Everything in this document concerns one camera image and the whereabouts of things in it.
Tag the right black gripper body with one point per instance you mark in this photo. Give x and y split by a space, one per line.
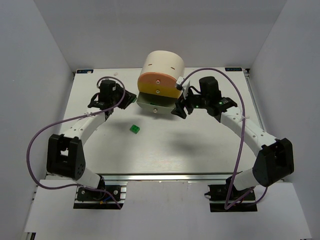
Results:
186 103

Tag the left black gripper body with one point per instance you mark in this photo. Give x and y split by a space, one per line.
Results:
126 99

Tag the yellow drawer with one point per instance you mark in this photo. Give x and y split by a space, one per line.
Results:
162 89

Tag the orange top drawer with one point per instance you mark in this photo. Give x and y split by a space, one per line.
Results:
155 78

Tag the cream drawer cabinet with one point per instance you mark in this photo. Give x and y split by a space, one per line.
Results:
165 62

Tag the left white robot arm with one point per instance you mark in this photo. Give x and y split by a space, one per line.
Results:
65 155

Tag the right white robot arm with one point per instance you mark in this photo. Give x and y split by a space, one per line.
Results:
274 157

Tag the blue label left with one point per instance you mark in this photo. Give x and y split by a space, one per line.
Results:
84 71

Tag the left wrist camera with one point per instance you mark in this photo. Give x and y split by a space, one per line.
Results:
99 84

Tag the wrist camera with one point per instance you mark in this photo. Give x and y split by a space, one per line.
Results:
183 85
99 84

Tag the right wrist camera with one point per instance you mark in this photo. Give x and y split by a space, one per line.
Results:
183 85

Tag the aluminium rail front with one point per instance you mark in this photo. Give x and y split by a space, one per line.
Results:
166 177

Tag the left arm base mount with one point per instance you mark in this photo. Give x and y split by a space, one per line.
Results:
95 200

